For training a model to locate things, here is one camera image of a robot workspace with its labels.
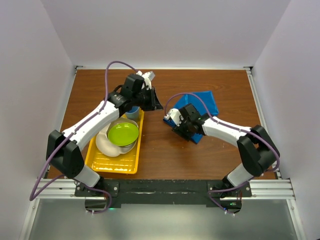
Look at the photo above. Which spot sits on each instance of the blue cloth napkin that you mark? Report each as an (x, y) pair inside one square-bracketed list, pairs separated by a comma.
[(208, 98)]

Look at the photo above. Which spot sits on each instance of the green plastic plate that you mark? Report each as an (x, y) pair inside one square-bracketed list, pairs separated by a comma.
[(123, 134)]

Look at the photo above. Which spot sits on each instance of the blue plastic cup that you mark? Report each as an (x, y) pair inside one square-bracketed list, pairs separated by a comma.
[(133, 114)]

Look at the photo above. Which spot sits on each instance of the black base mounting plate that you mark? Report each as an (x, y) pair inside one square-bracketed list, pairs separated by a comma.
[(162, 192)]

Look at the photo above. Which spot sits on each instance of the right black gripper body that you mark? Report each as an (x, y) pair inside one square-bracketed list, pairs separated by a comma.
[(184, 130)]

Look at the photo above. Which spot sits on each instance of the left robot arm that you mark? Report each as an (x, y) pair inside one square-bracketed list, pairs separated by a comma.
[(64, 149)]

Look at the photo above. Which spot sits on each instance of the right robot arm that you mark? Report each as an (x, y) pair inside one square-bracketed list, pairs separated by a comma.
[(256, 149)]

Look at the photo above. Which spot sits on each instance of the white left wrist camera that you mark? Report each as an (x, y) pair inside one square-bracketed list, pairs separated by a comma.
[(148, 77)]

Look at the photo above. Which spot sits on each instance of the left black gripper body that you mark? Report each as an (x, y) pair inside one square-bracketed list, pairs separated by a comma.
[(145, 99)]

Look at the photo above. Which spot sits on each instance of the grey metal bowl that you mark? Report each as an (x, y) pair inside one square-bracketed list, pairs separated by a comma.
[(121, 120)]

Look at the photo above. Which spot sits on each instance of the yellow plastic tray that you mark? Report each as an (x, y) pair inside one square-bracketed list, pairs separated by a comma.
[(122, 164)]

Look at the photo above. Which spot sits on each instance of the beige flower-shaped plate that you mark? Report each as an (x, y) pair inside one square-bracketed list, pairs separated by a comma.
[(109, 149)]

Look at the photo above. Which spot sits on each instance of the aluminium frame rail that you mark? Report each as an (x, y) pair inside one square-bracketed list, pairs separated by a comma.
[(235, 93)]

